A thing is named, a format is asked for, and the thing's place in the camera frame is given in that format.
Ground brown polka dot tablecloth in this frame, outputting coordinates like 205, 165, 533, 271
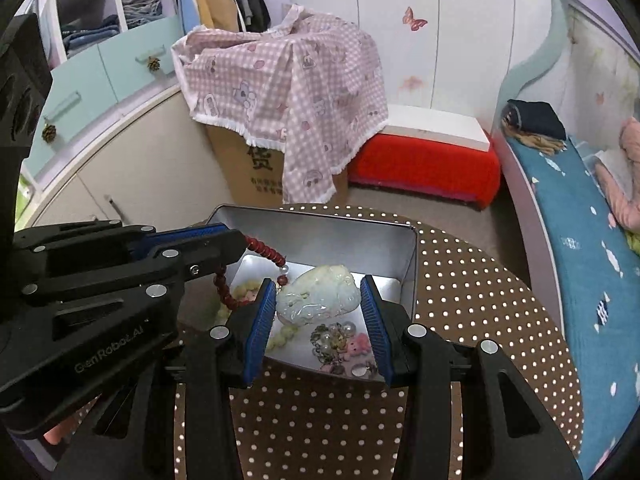
172, 202, 584, 480

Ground dark folded clothes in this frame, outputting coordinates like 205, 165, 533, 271
502, 99, 567, 142

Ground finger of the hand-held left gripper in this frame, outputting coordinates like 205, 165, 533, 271
15, 221, 245, 262
21, 230, 250, 309

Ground white cabinet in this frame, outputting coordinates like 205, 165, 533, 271
20, 85, 236, 233

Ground red butterfly wall sticker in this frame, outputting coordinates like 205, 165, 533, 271
402, 6, 429, 31

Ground red bead bracelet jade pendant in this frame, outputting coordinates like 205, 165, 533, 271
214, 236, 362, 328

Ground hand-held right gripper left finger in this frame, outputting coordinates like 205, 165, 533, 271
52, 280, 279, 480

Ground pale green bead bracelet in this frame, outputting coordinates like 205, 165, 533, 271
215, 282, 292, 352

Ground blue patterned bed sheet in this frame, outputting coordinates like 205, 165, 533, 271
506, 137, 640, 472

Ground teal drawer unit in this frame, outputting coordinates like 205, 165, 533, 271
22, 15, 183, 181

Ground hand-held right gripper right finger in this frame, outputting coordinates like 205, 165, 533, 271
359, 275, 583, 480

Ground white shelf with folded clothes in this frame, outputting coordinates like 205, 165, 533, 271
49, 0, 181, 62

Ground pink plush toy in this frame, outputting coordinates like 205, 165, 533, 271
597, 117, 640, 233

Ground cardboard box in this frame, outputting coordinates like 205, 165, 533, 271
204, 124, 349, 209

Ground grey metal tin box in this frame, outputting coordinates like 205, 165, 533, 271
200, 204, 419, 387

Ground red stool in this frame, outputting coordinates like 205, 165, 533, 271
347, 132, 502, 211

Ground pink checked cloth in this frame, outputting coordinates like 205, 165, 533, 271
171, 4, 390, 206

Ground pearl earring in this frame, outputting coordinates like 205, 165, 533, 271
327, 322, 357, 361

